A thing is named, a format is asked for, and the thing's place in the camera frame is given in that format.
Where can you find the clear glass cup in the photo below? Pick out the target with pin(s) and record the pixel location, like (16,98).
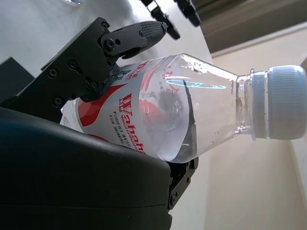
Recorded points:
(75,2)

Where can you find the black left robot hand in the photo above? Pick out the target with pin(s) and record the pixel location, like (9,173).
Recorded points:
(168,24)

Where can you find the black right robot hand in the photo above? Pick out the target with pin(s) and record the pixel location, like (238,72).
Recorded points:
(72,179)

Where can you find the clear plastic water bottle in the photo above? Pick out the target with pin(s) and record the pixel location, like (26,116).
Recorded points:
(192,107)

